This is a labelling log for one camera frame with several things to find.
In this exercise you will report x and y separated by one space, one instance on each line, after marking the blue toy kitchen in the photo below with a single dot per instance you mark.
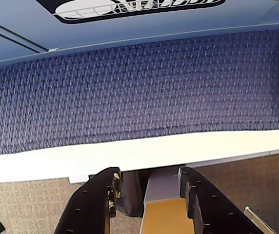
139 31

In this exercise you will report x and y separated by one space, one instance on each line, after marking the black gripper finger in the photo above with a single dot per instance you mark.
90 202
215 207

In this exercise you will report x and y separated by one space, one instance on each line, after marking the black dishwasher sticker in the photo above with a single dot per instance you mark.
139 9

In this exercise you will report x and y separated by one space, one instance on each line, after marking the metal rod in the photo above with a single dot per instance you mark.
257 218

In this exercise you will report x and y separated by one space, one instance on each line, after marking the grey yellow panel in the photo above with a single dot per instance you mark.
162 212

